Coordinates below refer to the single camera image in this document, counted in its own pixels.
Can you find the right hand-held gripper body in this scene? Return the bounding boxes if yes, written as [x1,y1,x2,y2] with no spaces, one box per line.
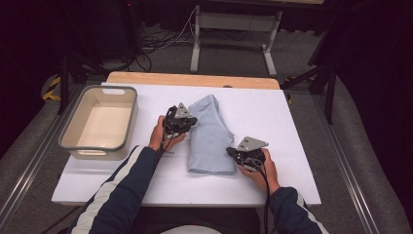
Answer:
[235,136,270,172]

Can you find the white foam board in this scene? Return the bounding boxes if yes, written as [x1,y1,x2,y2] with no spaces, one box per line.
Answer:
[51,82,322,208]

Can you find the hand-held gripper cable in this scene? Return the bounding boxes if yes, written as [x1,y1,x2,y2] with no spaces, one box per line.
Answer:
[252,159,272,234]
[155,105,176,167]

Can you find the person's right hand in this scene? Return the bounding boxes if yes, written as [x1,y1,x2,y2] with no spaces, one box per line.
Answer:
[237,148,281,196]

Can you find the grey metal frame desk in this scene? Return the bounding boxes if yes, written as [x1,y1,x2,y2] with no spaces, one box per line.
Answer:
[189,4,283,78]

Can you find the black floor cables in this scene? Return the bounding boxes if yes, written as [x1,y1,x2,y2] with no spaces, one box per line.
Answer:
[130,6,199,73]

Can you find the yellow black hazard tape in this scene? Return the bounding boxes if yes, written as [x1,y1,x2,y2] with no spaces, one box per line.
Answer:
[42,76,62,101]

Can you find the right hand-held gripper cable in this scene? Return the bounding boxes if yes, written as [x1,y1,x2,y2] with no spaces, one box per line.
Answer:
[252,159,272,234]

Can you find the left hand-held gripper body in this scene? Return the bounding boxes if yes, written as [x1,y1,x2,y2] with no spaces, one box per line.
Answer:
[164,102,193,136]

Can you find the left hand-held gripper cable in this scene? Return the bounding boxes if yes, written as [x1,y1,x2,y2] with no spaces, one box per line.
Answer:
[155,105,176,167]

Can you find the aluminium floor rail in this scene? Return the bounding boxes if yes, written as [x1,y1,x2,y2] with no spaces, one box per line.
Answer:
[311,94,381,234]
[0,84,82,225]

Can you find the beige plastic basket grey rim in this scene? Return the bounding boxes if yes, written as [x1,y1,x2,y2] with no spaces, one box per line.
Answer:
[57,85,139,161]

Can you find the person's left hand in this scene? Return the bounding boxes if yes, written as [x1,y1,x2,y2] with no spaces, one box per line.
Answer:
[148,115,187,152]

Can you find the black metal stand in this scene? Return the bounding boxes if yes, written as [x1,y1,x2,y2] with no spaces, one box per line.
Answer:
[56,53,108,115]
[281,19,339,126]

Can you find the light blue tank top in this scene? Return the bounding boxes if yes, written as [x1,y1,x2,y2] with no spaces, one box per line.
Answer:
[187,94,237,176]

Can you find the black curtain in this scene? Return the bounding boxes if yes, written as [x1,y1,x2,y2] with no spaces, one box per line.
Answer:
[0,0,66,160]
[337,0,413,225]

